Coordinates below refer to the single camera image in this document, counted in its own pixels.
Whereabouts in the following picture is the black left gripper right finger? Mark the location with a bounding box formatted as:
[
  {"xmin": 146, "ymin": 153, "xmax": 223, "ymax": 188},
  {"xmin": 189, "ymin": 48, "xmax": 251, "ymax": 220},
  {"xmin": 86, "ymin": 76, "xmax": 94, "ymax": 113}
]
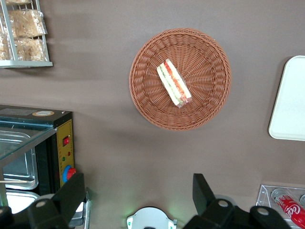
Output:
[{"xmin": 182, "ymin": 173, "xmax": 239, "ymax": 229}]

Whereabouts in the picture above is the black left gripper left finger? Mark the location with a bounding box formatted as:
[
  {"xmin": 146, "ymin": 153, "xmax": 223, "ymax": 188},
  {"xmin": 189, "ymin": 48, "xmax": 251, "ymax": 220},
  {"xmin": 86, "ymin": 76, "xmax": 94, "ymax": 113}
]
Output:
[{"xmin": 27, "ymin": 173, "xmax": 86, "ymax": 229}]

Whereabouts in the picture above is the triangle sandwich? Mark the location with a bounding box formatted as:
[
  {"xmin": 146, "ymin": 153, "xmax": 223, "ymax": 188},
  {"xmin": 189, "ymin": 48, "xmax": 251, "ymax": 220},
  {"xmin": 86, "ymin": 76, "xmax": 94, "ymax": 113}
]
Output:
[{"xmin": 156, "ymin": 58, "xmax": 193, "ymax": 109}]

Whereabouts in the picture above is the cream plastic serving tray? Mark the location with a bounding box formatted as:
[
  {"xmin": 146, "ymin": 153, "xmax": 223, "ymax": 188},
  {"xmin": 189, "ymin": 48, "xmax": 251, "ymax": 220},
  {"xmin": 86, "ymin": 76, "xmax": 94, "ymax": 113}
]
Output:
[{"xmin": 268, "ymin": 55, "xmax": 305, "ymax": 141}]

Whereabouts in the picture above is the round brown wicker basket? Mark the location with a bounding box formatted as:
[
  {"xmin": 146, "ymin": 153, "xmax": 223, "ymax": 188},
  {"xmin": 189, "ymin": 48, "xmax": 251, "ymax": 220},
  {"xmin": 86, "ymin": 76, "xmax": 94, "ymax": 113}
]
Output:
[{"xmin": 129, "ymin": 28, "xmax": 232, "ymax": 131}]

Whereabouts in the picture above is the black food warmer display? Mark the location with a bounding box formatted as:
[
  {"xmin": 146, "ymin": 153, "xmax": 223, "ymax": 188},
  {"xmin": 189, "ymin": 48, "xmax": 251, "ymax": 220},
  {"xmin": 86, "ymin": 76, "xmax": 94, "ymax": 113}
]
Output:
[{"xmin": 0, "ymin": 104, "xmax": 92, "ymax": 229}]

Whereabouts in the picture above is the steel food pan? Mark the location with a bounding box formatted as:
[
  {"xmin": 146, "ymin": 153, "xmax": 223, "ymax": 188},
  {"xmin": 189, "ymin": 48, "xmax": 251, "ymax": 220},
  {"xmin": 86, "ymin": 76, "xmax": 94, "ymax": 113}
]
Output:
[
  {"xmin": 2, "ymin": 147, "xmax": 39, "ymax": 191},
  {"xmin": 5, "ymin": 190, "xmax": 41, "ymax": 215}
]

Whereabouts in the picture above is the clear acrylic bottle rack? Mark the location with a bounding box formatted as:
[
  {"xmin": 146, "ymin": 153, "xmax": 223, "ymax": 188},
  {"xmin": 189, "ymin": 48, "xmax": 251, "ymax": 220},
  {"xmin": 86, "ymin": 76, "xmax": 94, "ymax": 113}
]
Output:
[{"xmin": 255, "ymin": 184, "xmax": 305, "ymax": 229}]

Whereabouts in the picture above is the red cola bottle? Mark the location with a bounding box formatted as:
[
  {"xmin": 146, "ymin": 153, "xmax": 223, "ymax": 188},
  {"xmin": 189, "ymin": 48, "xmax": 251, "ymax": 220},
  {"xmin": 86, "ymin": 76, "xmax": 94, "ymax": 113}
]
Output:
[{"xmin": 271, "ymin": 188, "xmax": 305, "ymax": 229}]

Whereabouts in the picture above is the clear-wrapped rice snack pack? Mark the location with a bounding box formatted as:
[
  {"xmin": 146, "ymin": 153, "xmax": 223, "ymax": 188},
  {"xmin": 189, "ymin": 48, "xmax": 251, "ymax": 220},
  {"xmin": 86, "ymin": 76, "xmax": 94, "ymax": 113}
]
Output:
[
  {"xmin": 0, "ymin": 33, "xmax": 13, "ymax": 61},
  {"xmin": 14, "ymin": 37, "xmax": 48, "ymax": 62},
  {"xmin": 8, "ymin": 9, "xmax": 48, "ymax": 39},
  {"xmin": 4, "ymin": 0, "xmax": 33, "ymax": 6}
]

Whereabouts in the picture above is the grey wire shelf rack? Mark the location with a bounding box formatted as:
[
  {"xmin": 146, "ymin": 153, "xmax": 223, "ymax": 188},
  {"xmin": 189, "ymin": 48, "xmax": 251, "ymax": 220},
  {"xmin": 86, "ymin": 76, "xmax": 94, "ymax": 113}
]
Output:
[{"xmin": 0, "ymin": 0, "xmax": 53, "ymax": 69}]

